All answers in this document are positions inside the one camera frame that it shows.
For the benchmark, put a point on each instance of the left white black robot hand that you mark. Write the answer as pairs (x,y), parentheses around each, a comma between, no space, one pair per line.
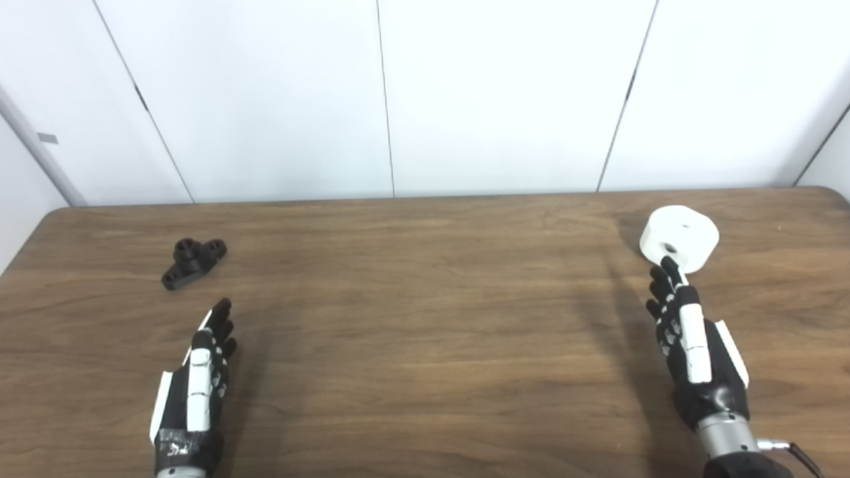
(198,398)

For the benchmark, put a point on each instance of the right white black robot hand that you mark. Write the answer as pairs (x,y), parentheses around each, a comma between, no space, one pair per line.
(694,345)

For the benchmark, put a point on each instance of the round white plastic piece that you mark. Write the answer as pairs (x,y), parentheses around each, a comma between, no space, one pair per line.
(687,229)

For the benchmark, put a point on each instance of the black plastic holder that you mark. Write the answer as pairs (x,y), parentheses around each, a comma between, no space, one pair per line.
(189,262)

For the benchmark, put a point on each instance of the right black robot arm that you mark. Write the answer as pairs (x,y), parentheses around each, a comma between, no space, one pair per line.
(727,435)

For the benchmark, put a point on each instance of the gray corner post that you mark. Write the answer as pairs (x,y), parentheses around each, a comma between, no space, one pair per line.
(40,143)

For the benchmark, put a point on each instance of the small gray wall tag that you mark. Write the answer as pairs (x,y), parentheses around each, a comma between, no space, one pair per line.
(47,138)

